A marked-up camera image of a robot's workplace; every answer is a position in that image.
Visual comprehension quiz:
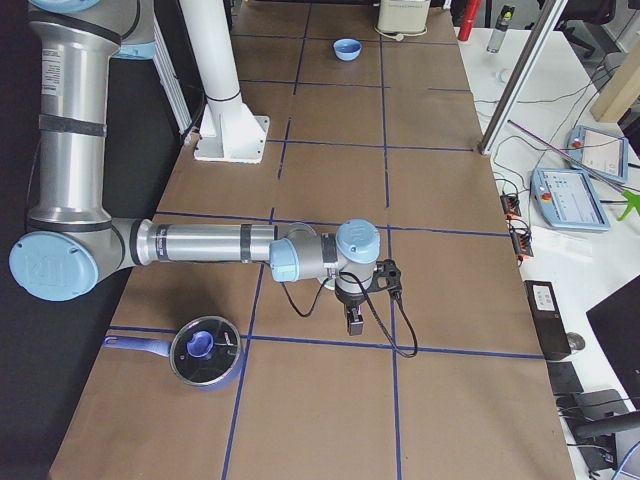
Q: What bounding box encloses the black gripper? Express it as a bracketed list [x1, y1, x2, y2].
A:
[335, 287, 364, 336]

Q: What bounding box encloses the blue bowl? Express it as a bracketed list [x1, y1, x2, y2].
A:
[333, 38, 362, 62]

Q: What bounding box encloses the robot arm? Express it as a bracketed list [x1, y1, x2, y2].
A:
[9, 1, 381, 335]

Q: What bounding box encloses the blue saucepan with lid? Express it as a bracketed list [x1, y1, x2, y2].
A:
[103, 316, 244, 391]

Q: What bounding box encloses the black usb hub right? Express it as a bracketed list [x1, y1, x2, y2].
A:
[509, 227, 534, 260]

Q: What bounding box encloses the black box with label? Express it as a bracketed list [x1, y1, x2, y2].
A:
[524, 280, 571, 361]

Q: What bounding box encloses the teach pendant near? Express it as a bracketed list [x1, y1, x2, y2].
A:
[531, 168, 611, 231]

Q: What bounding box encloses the teach pendant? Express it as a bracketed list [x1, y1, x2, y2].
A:
[567, 125, 629, 184]
[531, 168, 611, 231]

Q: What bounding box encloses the reacher grabber stick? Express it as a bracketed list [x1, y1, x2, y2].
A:
[508, 120, 639, 221]

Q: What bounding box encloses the teach pendant far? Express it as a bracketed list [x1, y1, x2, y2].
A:
[567, 125, 629, 184]

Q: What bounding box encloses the chrome toaster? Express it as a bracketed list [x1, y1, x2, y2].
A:
[376, 0, 430, 36]

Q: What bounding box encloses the red bottle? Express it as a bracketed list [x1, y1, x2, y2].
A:
[457, 0, 482, 42]

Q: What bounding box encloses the clear water bottle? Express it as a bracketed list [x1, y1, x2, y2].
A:
[486, 4, 515, 54]

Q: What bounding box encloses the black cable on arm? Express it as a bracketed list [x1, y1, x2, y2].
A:
[277, 279, 420, 359]

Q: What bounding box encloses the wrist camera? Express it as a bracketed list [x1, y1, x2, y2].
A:
[367, 259, 402, 302]

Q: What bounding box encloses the white pedestal column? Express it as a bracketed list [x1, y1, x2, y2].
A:
[180, 0, 270, 164]

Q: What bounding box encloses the aluminium frame post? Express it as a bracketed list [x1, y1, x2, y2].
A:
[478, 0, 568, 155]

